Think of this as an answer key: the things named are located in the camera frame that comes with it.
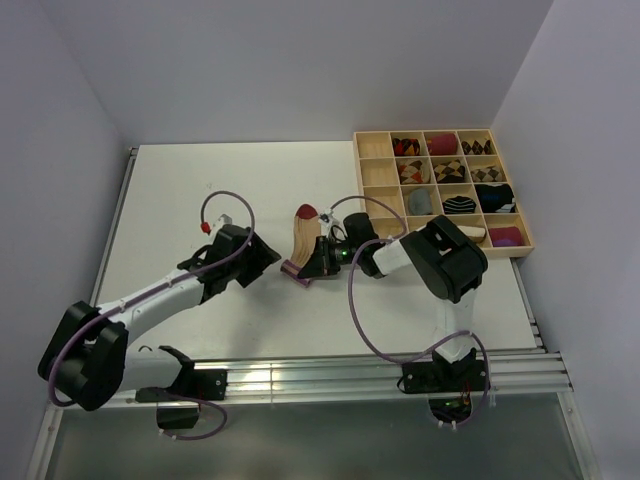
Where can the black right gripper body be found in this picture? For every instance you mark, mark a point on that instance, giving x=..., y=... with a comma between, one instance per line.
x=333, y=255

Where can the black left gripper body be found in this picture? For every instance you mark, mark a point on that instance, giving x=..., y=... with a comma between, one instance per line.
x=252, y=262

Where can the tan sock with purple stripes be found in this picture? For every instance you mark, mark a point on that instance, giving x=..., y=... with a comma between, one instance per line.
x=306, y=228

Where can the tan orange argyle sock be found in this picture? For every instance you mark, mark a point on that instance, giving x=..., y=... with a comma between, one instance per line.
x=413, y=171

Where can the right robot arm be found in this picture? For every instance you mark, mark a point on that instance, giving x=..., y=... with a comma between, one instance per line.
x=447, y=261

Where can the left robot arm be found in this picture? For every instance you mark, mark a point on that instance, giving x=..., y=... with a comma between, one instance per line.
x=88, y=359

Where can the wooden compartment tray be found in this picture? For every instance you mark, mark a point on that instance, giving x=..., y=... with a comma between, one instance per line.
x=385, y=199

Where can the red orange argyle rolled sock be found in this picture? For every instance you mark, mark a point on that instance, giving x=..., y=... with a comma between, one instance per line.
x=406, y=146

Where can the black white striped rolled sock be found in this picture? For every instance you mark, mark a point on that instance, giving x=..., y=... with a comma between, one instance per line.
x=459, y=205

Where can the brown tan argyle rolled sock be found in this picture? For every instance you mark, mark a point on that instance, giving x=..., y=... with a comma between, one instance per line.
x=451, y=172

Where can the beige rolled sock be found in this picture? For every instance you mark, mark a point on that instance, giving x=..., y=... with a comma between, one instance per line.
x=474, y=233

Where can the crimson rolled sock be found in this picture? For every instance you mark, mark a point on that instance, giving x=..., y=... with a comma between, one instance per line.
x=442, y=144

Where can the magenta purple rolled sock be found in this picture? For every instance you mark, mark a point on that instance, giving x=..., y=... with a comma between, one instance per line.
x=502, y=237

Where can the black blue rolled sock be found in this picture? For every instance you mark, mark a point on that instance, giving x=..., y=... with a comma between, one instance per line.
x=496, y=198

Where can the grey brown argyle rolled sock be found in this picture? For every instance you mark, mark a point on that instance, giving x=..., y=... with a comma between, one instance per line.
x=488, y=174

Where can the brown white argyle rolled sock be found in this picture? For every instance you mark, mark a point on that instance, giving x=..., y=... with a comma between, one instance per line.
x=477, y=147

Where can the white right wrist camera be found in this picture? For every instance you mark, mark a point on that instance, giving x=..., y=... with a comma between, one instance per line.
x=327, y=220

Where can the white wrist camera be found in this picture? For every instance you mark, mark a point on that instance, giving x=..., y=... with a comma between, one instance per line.
x=327, y=220
x=211, y=228

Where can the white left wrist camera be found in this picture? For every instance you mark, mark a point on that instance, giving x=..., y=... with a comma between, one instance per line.
x=211, y=228

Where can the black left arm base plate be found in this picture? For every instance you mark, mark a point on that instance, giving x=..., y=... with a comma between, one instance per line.
x=184, y=406

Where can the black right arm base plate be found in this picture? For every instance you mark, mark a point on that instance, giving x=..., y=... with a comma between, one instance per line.
x=459, y=380

